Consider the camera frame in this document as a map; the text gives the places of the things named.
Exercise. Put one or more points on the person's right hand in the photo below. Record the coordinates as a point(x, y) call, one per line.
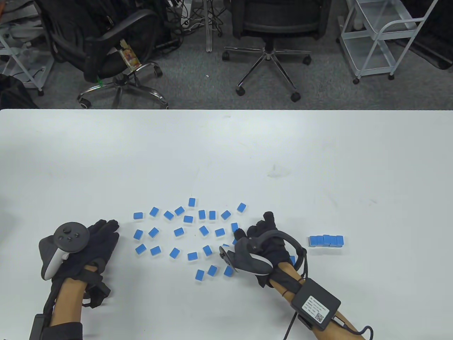
point(279, 251)

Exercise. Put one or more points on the person's left hand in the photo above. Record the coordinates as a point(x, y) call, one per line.
point(99, 248)

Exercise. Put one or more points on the blue mahjong tile wall row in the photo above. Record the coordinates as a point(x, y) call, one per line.
point(325, 241)

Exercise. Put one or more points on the blue mahjong tiles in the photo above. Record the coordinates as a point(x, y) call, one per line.
point(219, 232)

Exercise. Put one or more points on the plain black forearm box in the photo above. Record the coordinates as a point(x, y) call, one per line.
point(35, 327)

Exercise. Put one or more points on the person's right forearm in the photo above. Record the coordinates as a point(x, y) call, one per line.
point(285, 276)

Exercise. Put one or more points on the person's left forearm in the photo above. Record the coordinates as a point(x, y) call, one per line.
point(69, 301)

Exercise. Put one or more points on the black box with white label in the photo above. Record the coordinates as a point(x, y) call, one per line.
point(315, 304)

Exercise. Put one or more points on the black bag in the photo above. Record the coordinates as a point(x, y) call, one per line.
point(14, 94)

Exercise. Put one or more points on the white metal rack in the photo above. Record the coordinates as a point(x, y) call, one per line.
point(33, 76)

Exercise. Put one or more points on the colourful snack packet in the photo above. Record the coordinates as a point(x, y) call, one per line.
point(129, 56)

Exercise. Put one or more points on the black chair with chrome base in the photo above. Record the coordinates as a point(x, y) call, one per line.
point(106, 46)

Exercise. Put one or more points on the white metal cart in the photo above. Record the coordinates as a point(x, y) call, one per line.
point(368, 58)

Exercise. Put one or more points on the black mesh office chair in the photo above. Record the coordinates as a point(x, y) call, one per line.
point(279, 21)

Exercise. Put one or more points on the grey crumpled cloth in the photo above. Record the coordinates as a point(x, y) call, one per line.
point(16, 26)

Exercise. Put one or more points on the black flat case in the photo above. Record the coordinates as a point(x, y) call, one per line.
point(437, 46)

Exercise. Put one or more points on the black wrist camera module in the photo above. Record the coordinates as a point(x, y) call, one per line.
point(97, 287)
point(263, 279)

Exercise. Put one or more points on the white desk leg post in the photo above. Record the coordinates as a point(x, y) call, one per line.
point(210, 28)

